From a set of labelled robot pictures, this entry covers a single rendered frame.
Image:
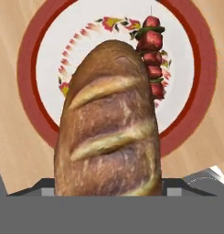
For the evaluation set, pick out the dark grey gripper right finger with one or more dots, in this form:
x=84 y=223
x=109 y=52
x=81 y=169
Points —
x=177 y=186

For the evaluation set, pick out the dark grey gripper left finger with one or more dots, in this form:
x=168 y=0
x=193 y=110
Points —
x=40 y=186

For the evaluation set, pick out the brown baguette bread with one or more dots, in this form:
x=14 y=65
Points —
x=110 y=122

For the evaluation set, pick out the red meat kebab skewer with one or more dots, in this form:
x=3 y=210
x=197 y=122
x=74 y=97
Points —
x=153 y=41

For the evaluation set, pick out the shiny grey metal object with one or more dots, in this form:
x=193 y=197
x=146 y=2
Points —
x=208 y=179

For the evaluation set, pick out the white plate with red rim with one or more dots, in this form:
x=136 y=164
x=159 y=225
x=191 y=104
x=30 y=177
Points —
x=52 y=42

